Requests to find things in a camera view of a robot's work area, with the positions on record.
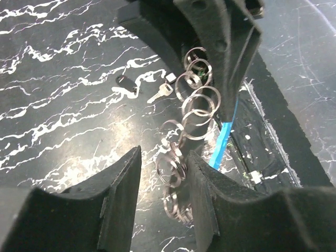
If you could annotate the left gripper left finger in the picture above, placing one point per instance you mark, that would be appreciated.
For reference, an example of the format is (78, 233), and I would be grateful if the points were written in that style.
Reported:
(94, 215)

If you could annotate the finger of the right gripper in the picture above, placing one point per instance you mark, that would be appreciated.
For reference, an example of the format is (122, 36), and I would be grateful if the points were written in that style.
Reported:
(231, 37)
(161, 26)

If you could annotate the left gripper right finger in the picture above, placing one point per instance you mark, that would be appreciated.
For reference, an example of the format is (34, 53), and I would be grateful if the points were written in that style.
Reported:
(231, 217)

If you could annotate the black tagged key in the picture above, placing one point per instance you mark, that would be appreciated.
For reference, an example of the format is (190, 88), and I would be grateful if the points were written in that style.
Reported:
(126, 83)

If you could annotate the metal key organizer with rings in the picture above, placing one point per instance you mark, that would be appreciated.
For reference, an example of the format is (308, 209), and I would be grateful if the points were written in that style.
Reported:
(200, 100)

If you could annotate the blue organizer handle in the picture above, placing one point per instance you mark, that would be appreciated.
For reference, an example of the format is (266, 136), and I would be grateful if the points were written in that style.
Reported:
(222, 140)

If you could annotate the white tagged key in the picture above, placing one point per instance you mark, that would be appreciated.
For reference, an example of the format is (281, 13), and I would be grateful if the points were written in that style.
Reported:
(165, 89)

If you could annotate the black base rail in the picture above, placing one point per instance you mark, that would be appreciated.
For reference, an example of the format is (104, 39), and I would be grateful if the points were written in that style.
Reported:
(266, 142)

